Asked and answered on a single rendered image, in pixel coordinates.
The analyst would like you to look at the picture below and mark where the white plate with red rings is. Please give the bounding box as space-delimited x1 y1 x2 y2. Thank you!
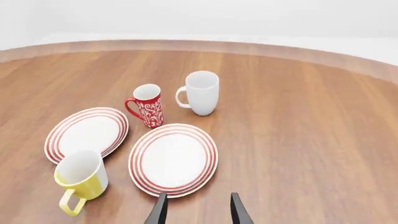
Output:
127 123 219 199
44 106 129 164

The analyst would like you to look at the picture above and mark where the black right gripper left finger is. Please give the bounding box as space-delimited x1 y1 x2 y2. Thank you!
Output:
142 192 169 224

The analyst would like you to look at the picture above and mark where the plain white mug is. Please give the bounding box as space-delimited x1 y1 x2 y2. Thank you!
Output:
175 71 220 116

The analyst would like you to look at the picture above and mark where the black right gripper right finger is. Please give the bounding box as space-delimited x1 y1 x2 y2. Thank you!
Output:
230 192 256 224

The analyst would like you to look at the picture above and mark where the red patterned mug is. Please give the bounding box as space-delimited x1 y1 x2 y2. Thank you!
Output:
124 84 164 129

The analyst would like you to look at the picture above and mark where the yellow and white mug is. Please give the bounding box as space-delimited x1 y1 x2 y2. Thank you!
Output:
53 149 109 217

